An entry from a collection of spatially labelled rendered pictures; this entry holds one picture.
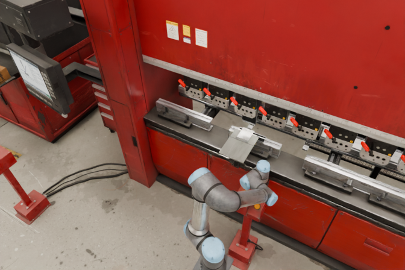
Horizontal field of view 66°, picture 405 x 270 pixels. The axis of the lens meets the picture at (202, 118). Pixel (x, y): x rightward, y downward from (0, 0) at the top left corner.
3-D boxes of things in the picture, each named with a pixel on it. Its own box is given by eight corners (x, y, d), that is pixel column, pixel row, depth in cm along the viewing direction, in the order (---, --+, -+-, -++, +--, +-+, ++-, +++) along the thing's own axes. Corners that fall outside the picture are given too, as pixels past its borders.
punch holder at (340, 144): (323, 144, 189) (330, 124, 177) (326, 135, 194) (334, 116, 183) (349, 153, 183) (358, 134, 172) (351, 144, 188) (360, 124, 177)
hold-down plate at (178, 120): (157, 116, 254) (157, 114, 252) (161, 113, 257) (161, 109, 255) (188, 129, 242) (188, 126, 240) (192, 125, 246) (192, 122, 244)
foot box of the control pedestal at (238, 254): (223, 260, 254) (224, 254, 246) (236, 234, 270) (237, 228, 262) (246, 272, 247) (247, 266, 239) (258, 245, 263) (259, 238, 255)
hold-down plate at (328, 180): (304, 176, 208) (304, 173, 206) (305, 170, 212) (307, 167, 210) (350, 194, 197) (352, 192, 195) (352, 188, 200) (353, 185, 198)
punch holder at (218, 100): (208, 102, 219) (208, 84, 208) (214, 96, 224) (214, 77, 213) (227, 109, 213) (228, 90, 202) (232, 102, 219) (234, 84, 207)
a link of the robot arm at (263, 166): (252, 164, 176) (263, 156, 179) (251, 174, 184) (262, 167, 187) (263, 173, 172) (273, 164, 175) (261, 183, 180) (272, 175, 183)
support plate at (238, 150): (218, 153, 209) (218, 152, 208) (235, 129, 225) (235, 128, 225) (243, 164, 202) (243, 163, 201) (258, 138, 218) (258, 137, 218)
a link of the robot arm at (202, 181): (196, 255, 169) (205, 191, 135) (181, 234, 178) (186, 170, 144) (213, 244, 175) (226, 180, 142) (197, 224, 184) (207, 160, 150)
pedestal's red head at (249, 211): (231, 210, 214) (232, 194, 202) (241, 192, 225) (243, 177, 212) (258, 222, 207) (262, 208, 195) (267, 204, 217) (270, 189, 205)
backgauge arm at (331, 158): (320, 179, 223) (325, 166, 213) (340, 125, 263) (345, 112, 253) (331, 183, 220) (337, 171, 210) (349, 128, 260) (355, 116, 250)
